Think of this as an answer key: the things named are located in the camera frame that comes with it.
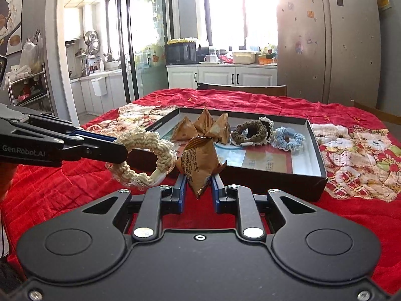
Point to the brown crochet scrunchie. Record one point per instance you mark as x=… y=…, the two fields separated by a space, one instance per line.
x=250 y=133

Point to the metal storage rack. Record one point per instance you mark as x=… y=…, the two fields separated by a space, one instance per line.
x=31 y=92

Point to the white black crochet scrunchie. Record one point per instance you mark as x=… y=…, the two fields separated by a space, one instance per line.
x=269 y=124

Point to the brown triangular snack packet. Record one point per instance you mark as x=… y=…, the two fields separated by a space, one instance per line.
x=184 y=130

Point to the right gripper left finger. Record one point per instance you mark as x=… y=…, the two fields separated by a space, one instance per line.
x=155 y=203

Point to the silver double door refrigerator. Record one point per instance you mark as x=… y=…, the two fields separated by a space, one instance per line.
x=329 y=51

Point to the black shallow box tray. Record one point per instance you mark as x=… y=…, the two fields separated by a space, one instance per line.
x=301 y=174

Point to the black microwave oven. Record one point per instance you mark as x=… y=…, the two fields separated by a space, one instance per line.
x=181 y=53

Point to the red quilted bedspread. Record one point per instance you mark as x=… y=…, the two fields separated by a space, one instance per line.
x=41 y=193

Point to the white mug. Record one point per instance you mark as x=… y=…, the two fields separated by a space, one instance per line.
x=212 y=58

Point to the white hanging bin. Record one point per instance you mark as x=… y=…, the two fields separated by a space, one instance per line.
x=99 y=86

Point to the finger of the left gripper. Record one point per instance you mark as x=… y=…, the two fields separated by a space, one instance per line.
x=85 y=144

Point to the white kitchen cabinet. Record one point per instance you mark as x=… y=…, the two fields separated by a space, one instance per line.
x=189 y=75

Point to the cream plastic container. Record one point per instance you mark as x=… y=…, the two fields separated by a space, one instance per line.
x=243 y=57

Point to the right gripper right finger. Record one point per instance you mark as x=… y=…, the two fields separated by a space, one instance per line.
x=240 y=202

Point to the light blue crochet scrunchie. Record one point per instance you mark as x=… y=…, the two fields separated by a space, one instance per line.
x=287 y=139

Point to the cream crochet scrunchie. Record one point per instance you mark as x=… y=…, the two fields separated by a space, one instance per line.
x=150 y=159

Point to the framed wall picture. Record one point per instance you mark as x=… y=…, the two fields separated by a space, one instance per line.
x=10 y=26

